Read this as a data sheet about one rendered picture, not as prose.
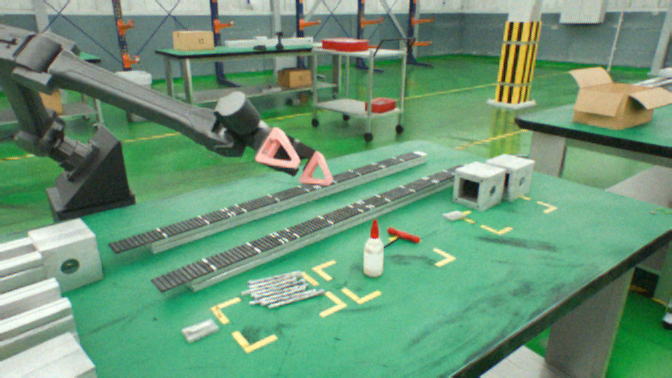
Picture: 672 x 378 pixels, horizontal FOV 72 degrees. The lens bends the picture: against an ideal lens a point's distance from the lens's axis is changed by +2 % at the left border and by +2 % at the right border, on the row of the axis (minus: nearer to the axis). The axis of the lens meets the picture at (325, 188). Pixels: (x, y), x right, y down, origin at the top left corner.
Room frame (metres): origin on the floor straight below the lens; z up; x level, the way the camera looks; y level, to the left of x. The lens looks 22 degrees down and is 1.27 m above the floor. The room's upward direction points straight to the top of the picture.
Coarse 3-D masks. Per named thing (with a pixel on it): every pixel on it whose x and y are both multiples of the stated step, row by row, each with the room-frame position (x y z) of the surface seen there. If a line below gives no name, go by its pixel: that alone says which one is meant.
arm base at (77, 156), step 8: (64, 136) 1.21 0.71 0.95; (64, 144) 1.19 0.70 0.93; (72, 144) 1.20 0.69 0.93; (80, 144) 1.22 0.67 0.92; (88, 144) 1.27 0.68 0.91; (56, 152) 1.17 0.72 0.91; (64, 152) 1.18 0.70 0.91; (72, 152) 1.19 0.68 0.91; (80, 152) 1.20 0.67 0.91; (88, 152) 1.21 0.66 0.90; (96, 152) 1.21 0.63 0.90; (56, 160) 1.19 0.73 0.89; (64, 160) 1.18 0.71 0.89; (72, 160) 1.18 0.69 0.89; (80, 160) 1.19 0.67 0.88; (88, 160) 1.20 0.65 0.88; (64, 168) 1.19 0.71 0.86; (72, 168) 1.19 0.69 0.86; (80, 168) 1.19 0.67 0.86; (72, 176) 1.17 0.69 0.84
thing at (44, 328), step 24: (24, 288) 0.61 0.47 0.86; (48, 288) 0.61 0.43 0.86; (0, 312) 0.57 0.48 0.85; (24, 312) 0.55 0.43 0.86; (48, 312) 0.55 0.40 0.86; (72, 312) 0.57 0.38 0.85; (0, 336) 0.51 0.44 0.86; (24, 336) 0.53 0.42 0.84; (48, 336) 0.54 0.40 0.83; (0, 360) 0.51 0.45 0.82
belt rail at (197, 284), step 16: (416, 192) 1.16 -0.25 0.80; (432, 192) 1.21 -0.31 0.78; (384, 208) 1.08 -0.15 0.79; (336, 224) 0.96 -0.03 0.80; (352, 224) 1.00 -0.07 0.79; (304, 240) 0.91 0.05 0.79; (256, 256) 0.81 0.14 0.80; (272, 256) 0.84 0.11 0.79; (224, 272) 0.77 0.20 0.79; (240, 272) 0.79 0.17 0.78; (192, 288) 0.73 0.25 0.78
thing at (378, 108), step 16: (320, 48) 5.24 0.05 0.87; (336, 48) 4.90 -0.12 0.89; (352, 48) 4.80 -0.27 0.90; (368, 48) 5.24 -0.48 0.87; (368, 64) 4.55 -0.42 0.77; (368, 80) 4.55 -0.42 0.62; (368, 96) 4.54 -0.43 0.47; (400, 96) 4.88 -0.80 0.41; (352, 112) 4.74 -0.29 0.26; (368, 112) 4.54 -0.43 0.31; (384, 112) 4.72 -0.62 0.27; (400, 112) 4.83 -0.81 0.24; (368, 128) 4.53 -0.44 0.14; (400, 128) 4.86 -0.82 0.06
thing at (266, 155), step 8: (272, 136) 0.75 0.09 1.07; (280, 136) 0.75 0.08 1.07; (264, 144) 0.75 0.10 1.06; (272, 144) 0.75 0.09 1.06; (288, 144) 0.74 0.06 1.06; (256, 152) 0.75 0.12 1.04; (264, 152) 0.75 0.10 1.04; (272, 152) 0.75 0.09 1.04; (288, 152) 0.73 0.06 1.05; (256, 160) 0.74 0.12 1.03; (264, 160) 0.74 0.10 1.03; (272, 160) 0.73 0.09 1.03; (280, 160) 0.80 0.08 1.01; (296, 160) 0.71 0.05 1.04; (272, 168) 0.77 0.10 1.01; (280, 168) 0.79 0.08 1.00
